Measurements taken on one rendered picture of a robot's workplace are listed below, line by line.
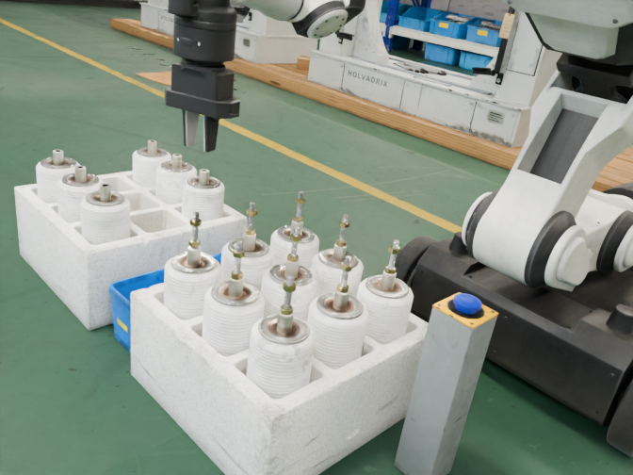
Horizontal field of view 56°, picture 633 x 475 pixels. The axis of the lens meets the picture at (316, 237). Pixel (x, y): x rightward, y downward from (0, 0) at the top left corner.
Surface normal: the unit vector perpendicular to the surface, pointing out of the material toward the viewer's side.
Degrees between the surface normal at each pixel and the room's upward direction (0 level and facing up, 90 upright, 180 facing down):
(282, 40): 90
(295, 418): 90
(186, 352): 90
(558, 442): 0
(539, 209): 50
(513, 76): 90
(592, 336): 45
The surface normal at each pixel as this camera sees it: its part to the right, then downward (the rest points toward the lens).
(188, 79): -0.43, 0.33
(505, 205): -0.47, -0.43
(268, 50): 0.68, 0.39
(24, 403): 0.13, -0.90
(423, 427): -0.71, 0.21
